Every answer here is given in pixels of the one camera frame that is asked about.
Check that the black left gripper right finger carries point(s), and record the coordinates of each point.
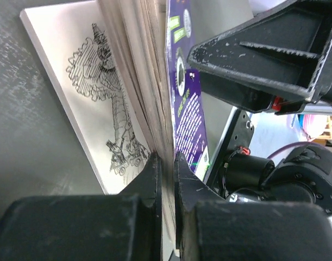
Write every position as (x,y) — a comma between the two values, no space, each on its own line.
(210,228)

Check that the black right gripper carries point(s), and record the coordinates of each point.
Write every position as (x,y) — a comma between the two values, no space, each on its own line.
(277,62)

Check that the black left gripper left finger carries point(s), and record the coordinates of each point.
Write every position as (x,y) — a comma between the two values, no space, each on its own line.
(126,226)

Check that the purple card packet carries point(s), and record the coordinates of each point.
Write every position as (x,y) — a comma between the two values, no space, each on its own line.
(119,69)

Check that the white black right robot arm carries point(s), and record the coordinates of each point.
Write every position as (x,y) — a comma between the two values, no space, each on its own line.
(305,175)

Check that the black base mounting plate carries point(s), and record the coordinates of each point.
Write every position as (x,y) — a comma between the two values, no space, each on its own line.
(238,132)

